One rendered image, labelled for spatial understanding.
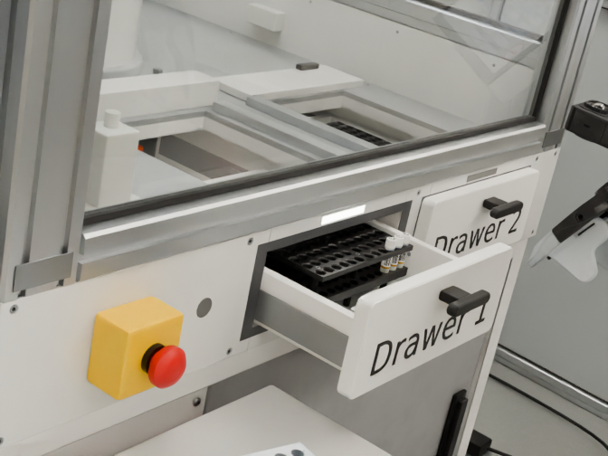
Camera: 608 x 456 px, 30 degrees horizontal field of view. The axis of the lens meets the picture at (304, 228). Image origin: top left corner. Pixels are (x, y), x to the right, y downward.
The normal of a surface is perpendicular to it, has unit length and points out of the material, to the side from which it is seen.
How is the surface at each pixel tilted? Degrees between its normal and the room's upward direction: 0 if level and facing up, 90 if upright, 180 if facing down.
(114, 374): 90
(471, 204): 90
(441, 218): 90
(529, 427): 1
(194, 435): 0
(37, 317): 90
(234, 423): 0
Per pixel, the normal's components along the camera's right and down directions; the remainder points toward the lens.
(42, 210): 0.76, 0.37
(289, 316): -0.61, 0.18
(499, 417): 0.18, -0.91
